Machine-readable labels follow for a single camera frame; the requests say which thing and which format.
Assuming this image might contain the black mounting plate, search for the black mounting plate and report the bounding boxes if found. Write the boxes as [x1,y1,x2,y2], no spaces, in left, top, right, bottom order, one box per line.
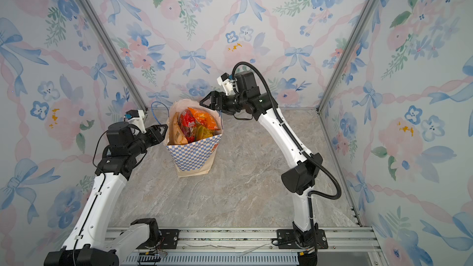
[272,229,328,250]
[138,229,181,251]

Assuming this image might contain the aluminium corner post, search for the aluminium corner post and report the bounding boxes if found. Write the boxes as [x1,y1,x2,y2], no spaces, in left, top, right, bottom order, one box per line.
[77,0,148,110]
[317,0,378,114]

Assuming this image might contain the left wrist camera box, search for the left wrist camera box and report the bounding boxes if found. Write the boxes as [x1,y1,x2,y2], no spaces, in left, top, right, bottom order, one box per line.
[124,110,146,133]

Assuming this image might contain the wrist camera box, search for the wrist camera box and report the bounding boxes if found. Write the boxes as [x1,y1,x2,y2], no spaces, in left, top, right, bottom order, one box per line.
[217,73,237,96]
[124,110,146,133]

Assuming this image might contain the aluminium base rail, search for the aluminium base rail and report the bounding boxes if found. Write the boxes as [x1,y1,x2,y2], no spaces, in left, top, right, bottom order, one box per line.
[122,227,388,266]

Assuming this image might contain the yellow mango candy bag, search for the yellow mango candy bag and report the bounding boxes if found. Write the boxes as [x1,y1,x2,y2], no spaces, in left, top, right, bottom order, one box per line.
[195,125,214,141]

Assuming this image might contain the black corrugated cable conduit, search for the black corrugated cable conduit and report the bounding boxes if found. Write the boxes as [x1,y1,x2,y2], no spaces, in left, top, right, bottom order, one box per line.
[232,61,342,200]

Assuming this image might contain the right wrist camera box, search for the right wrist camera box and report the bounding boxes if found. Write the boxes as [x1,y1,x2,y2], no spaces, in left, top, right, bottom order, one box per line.
[217,73,237,96]

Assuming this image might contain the orange corn chips packet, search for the orange corn chips packet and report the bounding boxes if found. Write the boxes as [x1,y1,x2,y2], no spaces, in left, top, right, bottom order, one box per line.
[188,108,220,131]

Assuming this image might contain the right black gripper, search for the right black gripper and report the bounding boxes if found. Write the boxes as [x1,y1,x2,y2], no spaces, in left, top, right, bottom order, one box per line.
[202,90,250,113]

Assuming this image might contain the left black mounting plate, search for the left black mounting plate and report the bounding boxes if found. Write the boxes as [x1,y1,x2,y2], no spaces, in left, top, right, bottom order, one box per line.
[138,229,181,251]

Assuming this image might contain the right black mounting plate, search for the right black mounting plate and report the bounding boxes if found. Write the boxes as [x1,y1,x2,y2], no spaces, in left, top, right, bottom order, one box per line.
[272,229,328,250]

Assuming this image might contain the red fruit candy bag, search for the red fruit candy bag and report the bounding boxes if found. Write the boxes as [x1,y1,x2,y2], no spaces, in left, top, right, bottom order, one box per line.
[179,109,198,143]

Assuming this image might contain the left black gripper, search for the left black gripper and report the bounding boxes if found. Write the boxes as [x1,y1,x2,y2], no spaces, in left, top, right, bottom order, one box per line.
[131,123,169,158]

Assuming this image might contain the right aluminium corner post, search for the right aluminium corner post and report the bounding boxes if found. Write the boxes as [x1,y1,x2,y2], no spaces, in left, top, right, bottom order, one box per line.
[317,0,378,114]

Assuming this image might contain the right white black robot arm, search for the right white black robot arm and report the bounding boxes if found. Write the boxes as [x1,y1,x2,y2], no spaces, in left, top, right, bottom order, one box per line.
[200,71,321,248]

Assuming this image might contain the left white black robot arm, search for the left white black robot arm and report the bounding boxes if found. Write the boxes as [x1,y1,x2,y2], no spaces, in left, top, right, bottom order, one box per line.
[44,121,168,266]

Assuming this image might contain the left aluminium corner post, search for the left aluminium corner post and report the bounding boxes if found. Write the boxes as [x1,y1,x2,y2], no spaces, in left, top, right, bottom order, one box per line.
[77,0,148,110]

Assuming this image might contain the tan potato chips pouch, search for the tan potato chips pouch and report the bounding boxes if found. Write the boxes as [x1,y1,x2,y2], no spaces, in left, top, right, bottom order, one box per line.
[168,112,188,145]

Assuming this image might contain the blue checkered paper bag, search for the blue checkered paper bag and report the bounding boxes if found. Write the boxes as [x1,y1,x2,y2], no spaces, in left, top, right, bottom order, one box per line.
[163,99,223,178]

